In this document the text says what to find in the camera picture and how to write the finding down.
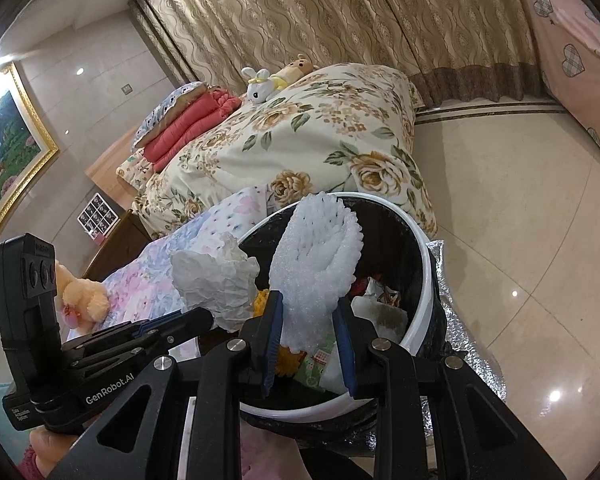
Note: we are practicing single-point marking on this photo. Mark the teal bedsheet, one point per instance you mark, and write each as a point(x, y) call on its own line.
point(14, 442)

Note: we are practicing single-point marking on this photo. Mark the gold framed landscape painting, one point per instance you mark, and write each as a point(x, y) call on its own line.
point(26, 146)

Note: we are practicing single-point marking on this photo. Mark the floral beige bed quilt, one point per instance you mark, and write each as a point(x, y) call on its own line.
point(345, 127)

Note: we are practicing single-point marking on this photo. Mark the photo collage frame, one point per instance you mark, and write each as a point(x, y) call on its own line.
point(97, 218)

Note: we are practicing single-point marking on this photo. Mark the folded red blanket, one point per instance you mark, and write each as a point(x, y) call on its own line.
point(189, 119)

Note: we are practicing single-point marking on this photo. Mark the left hand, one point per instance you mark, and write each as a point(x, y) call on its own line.
point(49, 448)

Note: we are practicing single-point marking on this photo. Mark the blue white patterned pillow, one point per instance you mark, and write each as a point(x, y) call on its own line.
point(167, 111)

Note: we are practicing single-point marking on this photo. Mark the blue pink floral bedspread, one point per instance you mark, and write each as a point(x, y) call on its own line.
point(144, 289)

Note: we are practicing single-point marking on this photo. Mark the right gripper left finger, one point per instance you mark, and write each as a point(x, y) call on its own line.
point(181, 416)

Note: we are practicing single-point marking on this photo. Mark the white trash bin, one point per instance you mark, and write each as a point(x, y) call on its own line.
point(395, 252)

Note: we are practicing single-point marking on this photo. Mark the pink heart-pattern covered furniture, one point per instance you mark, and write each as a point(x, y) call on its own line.
point(567, 34)

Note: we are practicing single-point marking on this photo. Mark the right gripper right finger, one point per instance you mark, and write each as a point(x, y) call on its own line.
point(443, 403)

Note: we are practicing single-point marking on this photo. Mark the white foam net sleeve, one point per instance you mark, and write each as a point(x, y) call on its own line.
point(313, 267)

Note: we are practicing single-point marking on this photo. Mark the wooden nightstand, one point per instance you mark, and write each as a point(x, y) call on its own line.
point(123, 244)

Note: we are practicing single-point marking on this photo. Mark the silver foil mat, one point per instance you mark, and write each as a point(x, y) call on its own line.
point(458, 335)

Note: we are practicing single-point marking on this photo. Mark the cream teddy bear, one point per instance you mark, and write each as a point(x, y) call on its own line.
point(82, 303)

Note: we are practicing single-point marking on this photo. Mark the tan bear plush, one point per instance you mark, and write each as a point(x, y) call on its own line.
point(292, 72)

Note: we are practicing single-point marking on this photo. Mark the green orange drink carton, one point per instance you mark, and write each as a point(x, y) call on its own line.
point(313, 365)

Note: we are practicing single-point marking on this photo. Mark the white bunny plush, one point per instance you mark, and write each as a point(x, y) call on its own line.
point(261, 85)

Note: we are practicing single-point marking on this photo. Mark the orange knitted ball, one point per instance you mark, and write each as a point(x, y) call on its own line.
point(261, 301)

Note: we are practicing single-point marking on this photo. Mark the white tissue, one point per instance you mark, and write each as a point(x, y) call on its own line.
point(223, 283)

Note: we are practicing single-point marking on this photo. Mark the wall switch plate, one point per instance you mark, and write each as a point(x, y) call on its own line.
point(127, 89)

